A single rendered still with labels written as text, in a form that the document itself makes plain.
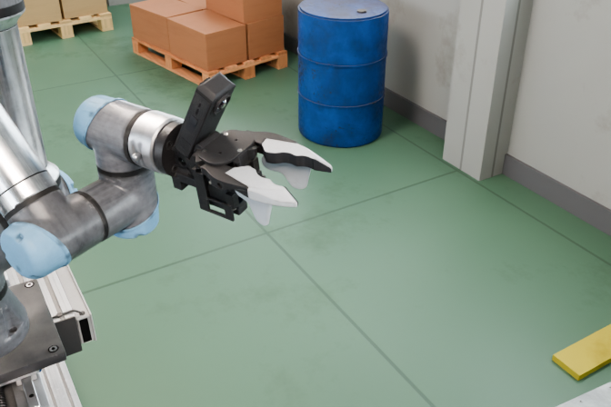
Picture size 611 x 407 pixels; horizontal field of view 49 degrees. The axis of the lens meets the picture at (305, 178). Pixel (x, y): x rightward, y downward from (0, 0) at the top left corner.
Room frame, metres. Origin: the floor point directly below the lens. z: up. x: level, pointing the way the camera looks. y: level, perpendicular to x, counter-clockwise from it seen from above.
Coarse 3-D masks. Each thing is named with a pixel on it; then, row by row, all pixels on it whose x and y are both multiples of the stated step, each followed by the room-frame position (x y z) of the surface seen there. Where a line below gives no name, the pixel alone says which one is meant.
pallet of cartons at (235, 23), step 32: (160, 0) 5.32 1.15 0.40; (192, 0) 5.32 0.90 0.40; (224, 0) 4.88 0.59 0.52; (256, 0) 4.76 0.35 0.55; (160, 32) 4.93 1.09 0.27; (192, 32) 4.58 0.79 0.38; (224, 32) 4.55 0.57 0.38; (256, 32) 4.74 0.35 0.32; (160, 64) 4.92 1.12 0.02; (192, 64) 4.61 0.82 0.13; (224, 64) 4.54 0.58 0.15; (256, 64) 4.70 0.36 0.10
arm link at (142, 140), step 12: (144, 120) 0.76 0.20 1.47; (156, 120) 0.75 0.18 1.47; (168, 120) 0.75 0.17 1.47; (132, 132) 0.75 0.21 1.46; (144, 132) 0.74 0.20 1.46; (156, 132) 0.74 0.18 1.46; (132, 144) 0.74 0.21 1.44; (144, 144) 0.73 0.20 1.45; (132, 156) 0.73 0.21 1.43; (144, 156) 0.73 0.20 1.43; (156, 168) 0.73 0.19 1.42
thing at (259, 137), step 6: (252, 132) 0.73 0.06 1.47; (258, 132) 0.73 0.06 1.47; (264, 132) 0.73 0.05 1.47; (258, 138) 0.72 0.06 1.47; (264, 138) 0.72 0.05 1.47; (270, 138) 0.71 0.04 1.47; (276, 138) 0.71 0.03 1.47; (282, 138) 0.71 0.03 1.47; (288, 138) 0.71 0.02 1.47; (258, 144) 0.71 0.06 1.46; (258, 150) 0.71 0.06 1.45
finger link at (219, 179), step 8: (208, 168) 0.66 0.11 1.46; (216, 168) 0.66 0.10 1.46; (224, 168) 0.66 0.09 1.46; (232, 168) 0.66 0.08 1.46; (208, 176) 0.66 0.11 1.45; (216, 176) 0.64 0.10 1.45; (224, 176) 0.64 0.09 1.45; (216, 184) 0.64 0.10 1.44; (224, 184) 0.63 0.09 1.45; (232, 184) 0.63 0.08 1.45; (240, 184) 0.63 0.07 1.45; (240, 192) 0.63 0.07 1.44
